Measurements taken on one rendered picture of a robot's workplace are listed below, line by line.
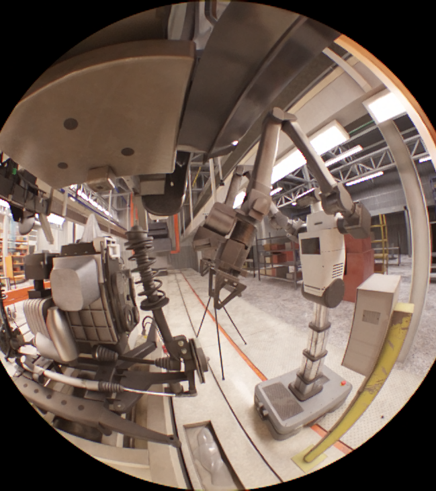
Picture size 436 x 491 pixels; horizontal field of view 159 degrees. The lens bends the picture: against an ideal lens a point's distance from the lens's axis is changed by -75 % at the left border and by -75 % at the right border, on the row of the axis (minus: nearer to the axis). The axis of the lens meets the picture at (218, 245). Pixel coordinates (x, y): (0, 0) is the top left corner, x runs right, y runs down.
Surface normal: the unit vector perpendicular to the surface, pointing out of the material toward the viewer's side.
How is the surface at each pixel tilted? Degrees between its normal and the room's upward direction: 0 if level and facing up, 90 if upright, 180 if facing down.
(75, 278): 90
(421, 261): 90
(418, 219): 90
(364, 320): 90
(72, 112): 180
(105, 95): 180
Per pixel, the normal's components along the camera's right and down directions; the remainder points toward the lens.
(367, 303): -0.95, 0.08
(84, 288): 0.99, -0.09
